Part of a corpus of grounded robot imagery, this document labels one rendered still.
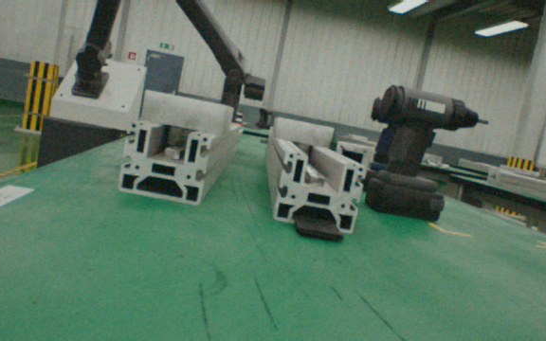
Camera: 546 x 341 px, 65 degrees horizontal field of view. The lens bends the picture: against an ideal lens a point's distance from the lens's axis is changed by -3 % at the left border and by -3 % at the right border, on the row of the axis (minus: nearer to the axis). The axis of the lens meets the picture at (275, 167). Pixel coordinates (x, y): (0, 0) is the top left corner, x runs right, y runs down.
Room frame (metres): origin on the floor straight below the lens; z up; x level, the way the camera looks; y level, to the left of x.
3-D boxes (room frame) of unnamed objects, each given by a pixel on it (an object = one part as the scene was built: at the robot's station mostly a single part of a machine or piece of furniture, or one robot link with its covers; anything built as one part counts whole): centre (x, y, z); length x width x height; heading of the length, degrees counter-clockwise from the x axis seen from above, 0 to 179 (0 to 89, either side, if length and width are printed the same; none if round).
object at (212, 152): (0.92, 0.15, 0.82); 0.80 x 0.10 x 0.09; 3
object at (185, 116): (0.67, 0.14, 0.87); 0.16 x 0.11 x 0.07; 3
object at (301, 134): (0.93, -0.04, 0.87); 0.16 x 0.11 x 0.07; 3
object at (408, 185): (0.78, -0.26, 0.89); 0.20 x 0.08 x 0.22; 99
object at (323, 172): (0.93, -0.04, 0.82); 0.80 x 0.10 x 0.09; 3
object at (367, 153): (1.23, -0.20, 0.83); 0.11 x 0.10 x 0.10; 72
